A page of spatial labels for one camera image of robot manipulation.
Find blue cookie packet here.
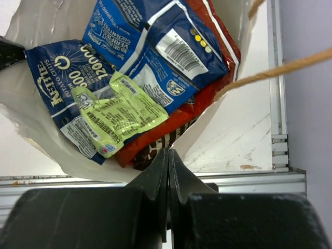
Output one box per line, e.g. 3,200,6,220
24,0,230,165

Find small light green packet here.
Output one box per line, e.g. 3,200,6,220
72,72,169,158

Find red Doritos chip bag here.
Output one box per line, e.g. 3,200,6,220
114,1,241,168

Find brown Kettle chips bag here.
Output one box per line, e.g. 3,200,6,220
131,117,198,171

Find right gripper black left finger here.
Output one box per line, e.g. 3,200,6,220
1,149,168,248

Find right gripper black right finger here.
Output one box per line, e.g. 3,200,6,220
168,149,331,248

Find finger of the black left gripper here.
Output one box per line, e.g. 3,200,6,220
0,36,25,71

